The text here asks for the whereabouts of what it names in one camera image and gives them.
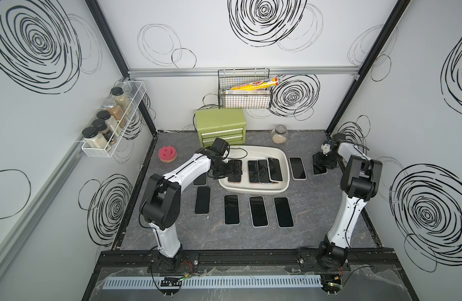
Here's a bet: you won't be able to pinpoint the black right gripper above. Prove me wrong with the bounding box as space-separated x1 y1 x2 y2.
314 151 341 169

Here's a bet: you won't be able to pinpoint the white plastic storage box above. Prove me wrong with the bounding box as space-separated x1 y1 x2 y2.
218 145 291 195

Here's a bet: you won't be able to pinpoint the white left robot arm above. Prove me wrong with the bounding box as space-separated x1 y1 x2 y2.
139 138 242 269

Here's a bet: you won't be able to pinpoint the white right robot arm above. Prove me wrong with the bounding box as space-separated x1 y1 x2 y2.
313 133 383 270

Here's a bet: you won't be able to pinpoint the extra black phone in box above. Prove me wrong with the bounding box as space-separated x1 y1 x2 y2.
247 159 271 184

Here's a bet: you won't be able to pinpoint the white box in basket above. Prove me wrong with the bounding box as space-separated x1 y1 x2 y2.
221 90 271 96

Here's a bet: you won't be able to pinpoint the green metal drawer toolbox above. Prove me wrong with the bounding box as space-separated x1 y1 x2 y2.
195 109 247 147

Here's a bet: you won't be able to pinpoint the pink smiley sponge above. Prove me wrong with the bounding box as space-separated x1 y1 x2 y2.
158 145 177 163

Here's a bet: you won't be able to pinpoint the glass jar with powder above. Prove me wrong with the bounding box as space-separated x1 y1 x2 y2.
272 125 287 144

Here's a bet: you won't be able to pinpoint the spice jar white contents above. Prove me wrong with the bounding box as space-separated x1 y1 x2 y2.
96 110 122 137

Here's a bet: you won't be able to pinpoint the spice jar brown contents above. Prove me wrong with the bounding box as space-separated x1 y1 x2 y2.
103 99 127 129

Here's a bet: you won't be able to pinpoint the spice jar black lid rear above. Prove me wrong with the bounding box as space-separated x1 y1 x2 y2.
111 87 132 115

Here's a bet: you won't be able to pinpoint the spice jar black lid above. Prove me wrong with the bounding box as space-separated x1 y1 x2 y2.
82 127 108 149
111 87 132 115

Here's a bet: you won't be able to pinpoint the spice jar dark contents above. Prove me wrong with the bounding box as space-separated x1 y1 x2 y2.
92 119 116 145

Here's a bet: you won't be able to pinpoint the spice jar black lid front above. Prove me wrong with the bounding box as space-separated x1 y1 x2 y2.
82 127 108 149

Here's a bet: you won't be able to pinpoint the black wire wall basket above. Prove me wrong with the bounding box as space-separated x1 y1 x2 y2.
218 68 272 109

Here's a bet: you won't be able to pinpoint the grey slotted cable duct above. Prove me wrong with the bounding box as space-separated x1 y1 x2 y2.
103 275 323 290

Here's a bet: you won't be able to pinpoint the clear wall spice shelf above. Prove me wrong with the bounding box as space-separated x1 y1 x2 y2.
81 80 146 164

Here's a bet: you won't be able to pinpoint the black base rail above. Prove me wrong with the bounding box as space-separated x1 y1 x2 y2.
97 248 399 272

